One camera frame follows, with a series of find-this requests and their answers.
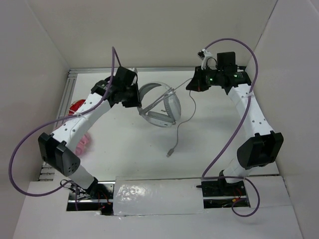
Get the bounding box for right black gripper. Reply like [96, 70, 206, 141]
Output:
[186, 64, 223, 92]

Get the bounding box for grey headphone cable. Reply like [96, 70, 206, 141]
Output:
[142, 77, 197, 158]

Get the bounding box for white grey headphones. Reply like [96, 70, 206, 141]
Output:
[138, 82, 181, 128]

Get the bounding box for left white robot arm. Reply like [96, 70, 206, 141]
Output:
[38, 67, 141, 199]

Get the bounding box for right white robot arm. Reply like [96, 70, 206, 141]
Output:
[186, 49, 284, 196]

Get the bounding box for red headphones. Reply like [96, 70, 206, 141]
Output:
[68, 99, 85, 116]

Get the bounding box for pink headphones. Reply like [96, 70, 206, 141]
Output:
[74, 132, 91, 156]

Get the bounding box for white glossy cover panel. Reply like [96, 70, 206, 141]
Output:
[113, 179, 204, 216]

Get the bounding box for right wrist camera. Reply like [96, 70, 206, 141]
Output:
[197, 49, 217, 70]

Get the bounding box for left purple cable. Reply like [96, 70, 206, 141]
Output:
[9, 46, 120, 212]

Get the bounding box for purple cable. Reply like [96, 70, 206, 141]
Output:
[9, 46, 120, 212]
[200, 38, 261, 218]

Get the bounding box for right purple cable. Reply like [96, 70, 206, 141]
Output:
[200, 38, 261, 218]

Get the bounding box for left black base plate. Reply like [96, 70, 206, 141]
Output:
[66, 182, 115, 201]

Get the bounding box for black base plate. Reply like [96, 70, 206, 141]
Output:
[66, 182, 115, 201]
[196, 179, 246, 199]

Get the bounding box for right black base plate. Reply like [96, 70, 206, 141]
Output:
[196, 179, 246, 199]

